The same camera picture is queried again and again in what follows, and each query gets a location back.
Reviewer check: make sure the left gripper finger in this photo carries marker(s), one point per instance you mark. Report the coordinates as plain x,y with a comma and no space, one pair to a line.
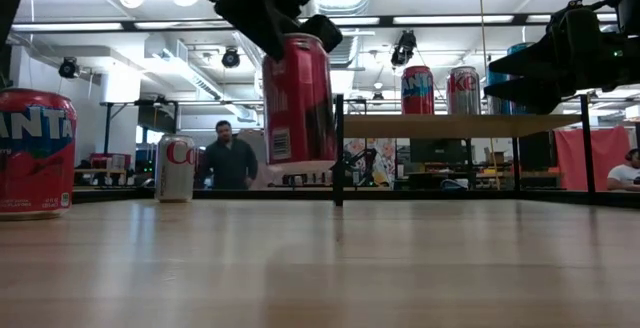
260,25
324,32

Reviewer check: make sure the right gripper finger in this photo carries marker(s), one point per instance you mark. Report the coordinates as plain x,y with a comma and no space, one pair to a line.
535,60
535,95

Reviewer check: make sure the silver Diet Coke can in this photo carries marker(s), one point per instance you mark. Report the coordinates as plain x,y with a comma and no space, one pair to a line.
463,90
175,170

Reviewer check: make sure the red Coca-Cola can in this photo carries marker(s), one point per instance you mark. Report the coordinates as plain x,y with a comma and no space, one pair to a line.
300,103

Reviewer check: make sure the red blue Fanta can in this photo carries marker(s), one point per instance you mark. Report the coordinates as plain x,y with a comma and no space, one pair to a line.
417,90
35,158

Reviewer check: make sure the black spotlight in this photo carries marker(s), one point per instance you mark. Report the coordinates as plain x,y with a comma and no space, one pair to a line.
404,49
68,68
230,58

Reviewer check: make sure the black partition panel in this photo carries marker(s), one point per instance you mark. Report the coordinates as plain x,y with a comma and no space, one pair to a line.
536,150

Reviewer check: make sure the orange red fabric screen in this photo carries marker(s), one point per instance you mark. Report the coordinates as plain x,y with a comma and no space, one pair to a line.
580,158

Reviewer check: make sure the black pendant lamp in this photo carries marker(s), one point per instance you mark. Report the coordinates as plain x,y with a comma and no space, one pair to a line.
378,97

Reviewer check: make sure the white fabric screen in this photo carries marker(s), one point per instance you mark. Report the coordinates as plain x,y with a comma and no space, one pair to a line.
250,134

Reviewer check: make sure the black LED light bar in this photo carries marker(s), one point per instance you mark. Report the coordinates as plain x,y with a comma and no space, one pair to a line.
150,24

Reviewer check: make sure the black computer monitor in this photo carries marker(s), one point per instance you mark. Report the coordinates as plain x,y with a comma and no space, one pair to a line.
437,150

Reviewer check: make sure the person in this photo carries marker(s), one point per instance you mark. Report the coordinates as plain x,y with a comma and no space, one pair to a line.
227,160
625,173

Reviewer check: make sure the black standing desk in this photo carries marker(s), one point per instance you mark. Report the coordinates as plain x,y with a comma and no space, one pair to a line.
440,175

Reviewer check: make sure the floral pattern poster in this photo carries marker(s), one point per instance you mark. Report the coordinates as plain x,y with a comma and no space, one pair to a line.
382,150

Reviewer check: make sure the small wooden desk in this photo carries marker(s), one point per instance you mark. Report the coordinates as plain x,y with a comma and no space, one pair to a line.
100,172

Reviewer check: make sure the silver flexible air duct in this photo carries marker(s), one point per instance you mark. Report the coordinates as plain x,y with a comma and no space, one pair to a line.
347,50

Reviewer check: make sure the wooden shelf with black frame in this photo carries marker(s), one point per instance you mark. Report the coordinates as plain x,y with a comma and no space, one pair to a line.
450,125

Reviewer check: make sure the black aluminium table frame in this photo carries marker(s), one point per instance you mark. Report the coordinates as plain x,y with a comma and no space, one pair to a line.
450,197

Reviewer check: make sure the black metal rig frame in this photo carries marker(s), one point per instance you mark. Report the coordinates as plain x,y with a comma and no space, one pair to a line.
107,123

